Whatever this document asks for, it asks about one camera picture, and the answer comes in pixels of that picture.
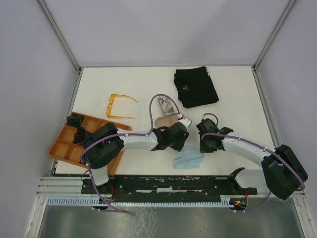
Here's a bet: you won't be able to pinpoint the flag print glasses case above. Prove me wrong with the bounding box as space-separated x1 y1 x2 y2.
155 113 184 128

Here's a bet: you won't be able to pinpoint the map print glasses case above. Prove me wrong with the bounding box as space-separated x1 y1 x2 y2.
157 95 177 116

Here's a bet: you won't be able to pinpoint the orange sunglasses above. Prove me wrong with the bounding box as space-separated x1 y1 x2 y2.
106 94 138 119

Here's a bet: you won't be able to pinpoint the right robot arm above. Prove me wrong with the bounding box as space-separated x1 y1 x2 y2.
196 119 308 200

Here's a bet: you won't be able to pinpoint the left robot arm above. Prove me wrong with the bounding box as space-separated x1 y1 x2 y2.
81 118 191 193

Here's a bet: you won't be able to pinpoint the black sunglasses in tray middle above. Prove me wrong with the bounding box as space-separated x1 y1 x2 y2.
73 126 91 146

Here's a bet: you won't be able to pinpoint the black sunglasses in tray corner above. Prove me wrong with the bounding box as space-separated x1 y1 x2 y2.
66 114 84 127

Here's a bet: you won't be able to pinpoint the black folded cloth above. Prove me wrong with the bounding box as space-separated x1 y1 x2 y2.
174 66 219 109

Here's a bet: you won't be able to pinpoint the light blue cable duct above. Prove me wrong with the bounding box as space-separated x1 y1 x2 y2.
47 195 236 207

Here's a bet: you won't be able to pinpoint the aluminium frame rail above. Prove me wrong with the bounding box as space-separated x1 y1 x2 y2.
36 177 305 198

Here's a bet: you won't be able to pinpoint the right corner aluminium post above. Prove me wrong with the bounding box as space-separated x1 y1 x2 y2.
253 0 298 71

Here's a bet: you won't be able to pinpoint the corner aluminium post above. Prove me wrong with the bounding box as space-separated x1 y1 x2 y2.
36 0 81 72
253 0 298 71

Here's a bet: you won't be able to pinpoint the left corner aluminium post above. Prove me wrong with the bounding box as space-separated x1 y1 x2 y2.
36 0 81 72

